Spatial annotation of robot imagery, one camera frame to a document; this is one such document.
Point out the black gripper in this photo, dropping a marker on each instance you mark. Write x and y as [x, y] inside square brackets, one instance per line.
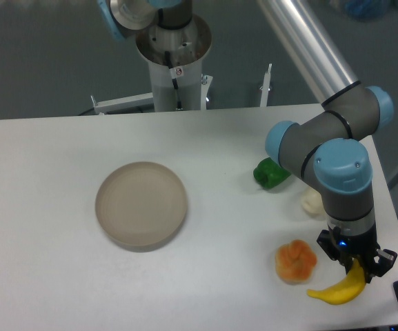
[345, 240]

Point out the yellow banana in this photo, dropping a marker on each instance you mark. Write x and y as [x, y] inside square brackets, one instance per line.
[346, 290]

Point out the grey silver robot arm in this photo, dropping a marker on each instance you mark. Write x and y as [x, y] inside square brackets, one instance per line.
[325, 152]

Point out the beige round plate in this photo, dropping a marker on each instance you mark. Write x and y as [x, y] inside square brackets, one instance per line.
[141, 206]

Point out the orange peeled mandarin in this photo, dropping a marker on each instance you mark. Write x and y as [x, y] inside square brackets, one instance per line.
[295, 262]

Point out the white garlic bulb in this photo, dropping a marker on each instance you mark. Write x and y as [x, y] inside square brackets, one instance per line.
[311, 202]

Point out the green bell pepper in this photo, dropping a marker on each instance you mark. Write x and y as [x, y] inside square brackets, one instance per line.
[269, 174]

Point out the blue plastic bag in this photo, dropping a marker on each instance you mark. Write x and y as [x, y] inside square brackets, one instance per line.
[366, 10]

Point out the white right mounting bracket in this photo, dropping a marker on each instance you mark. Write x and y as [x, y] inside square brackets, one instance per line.
[266, 86]

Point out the white mounting bracket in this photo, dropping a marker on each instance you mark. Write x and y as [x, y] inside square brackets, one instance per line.
[266, 86]
[122, 105]

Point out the white left mounting bracket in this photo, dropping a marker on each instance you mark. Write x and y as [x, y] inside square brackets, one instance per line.
[122, 105]

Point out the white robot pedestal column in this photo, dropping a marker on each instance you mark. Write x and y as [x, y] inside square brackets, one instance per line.
[174, 59]

